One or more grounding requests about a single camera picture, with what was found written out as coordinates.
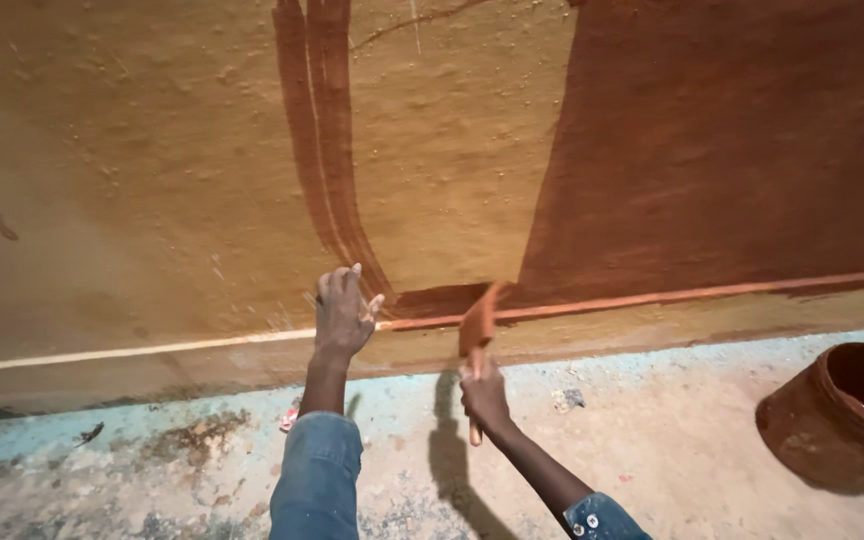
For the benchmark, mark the person's right fingers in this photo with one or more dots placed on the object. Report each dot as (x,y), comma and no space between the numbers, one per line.
(472,370)

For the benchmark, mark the paint-covered wooden paintbrush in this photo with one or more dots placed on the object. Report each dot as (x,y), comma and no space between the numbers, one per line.
(479,330)

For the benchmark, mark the person's right hand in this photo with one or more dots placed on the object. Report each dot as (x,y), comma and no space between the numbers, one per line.
(486,395)

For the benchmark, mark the grey rubble piece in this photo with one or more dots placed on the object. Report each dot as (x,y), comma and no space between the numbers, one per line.
(568,399)

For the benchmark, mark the dark debris scrap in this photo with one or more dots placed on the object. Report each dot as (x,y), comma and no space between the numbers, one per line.
(91,433)

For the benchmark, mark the person's left hand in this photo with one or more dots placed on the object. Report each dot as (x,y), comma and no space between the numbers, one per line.
(342,319)

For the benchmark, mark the red and white wrapper scrap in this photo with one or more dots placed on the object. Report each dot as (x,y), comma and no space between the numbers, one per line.
(289,418)

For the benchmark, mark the brown paint bucket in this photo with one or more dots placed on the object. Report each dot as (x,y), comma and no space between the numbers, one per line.
(841,420)

